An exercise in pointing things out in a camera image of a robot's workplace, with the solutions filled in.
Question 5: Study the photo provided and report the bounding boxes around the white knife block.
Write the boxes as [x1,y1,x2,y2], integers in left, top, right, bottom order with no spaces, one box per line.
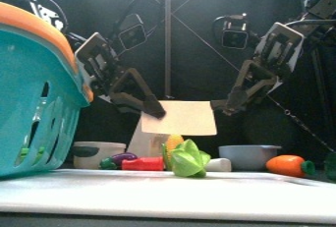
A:
[125,119,173,158]

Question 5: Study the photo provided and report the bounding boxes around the yellow toy corn cob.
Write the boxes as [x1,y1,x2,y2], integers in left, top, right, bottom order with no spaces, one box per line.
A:
[161,134,187,170]

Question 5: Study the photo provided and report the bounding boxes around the purple toy eggplant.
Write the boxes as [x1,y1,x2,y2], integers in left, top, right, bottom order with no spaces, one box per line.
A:
[99,151,139,170]

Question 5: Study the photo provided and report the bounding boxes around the white bowl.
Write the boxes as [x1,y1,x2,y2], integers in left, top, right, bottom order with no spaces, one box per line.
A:
[72,141,127,170]

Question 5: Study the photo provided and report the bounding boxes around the grey toy pot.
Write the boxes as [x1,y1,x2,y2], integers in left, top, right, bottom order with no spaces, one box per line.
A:
[217,143,284,172]

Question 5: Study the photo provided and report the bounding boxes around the white toy cylinder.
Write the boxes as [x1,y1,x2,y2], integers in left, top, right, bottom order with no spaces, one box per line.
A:
[205,157,232,173]

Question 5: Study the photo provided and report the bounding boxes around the green toy lettuce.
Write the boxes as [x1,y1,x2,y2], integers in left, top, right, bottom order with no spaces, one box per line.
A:
[168,139,212,178]

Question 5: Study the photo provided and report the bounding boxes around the red toy pepper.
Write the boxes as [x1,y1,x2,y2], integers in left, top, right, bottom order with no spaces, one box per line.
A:
[121,156,165,172]

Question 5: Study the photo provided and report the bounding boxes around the teal plastic basket orange rim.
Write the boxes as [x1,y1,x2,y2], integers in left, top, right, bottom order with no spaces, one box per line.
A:
[0,1,95,178]

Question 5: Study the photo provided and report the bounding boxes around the orange toy carrot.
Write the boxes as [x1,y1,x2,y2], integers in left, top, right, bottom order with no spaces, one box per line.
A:
[265,154,316,178]

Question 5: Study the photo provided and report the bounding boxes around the green toy inside basket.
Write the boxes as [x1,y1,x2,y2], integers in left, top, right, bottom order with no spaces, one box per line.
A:
[17,146,47,163]

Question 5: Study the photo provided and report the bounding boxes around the white cutting board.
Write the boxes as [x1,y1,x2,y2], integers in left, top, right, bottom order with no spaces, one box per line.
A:
[0,168,336,225]

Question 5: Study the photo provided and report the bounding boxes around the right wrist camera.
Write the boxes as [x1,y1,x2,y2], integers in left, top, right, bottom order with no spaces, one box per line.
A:
[219,14,252,51]

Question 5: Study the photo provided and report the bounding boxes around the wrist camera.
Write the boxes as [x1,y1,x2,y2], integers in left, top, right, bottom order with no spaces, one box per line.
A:
[219,14,252,51]
[117,13,149,51]

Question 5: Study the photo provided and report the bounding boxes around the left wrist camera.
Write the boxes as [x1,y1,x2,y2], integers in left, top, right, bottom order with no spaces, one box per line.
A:
[117,13,149,51]

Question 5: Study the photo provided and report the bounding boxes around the grey vertical frame pole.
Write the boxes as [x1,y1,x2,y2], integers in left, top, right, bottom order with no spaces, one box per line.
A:
[163,0,173,100]

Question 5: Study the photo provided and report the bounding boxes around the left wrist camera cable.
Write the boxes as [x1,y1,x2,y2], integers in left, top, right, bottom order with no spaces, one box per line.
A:
[115,0,167,37]

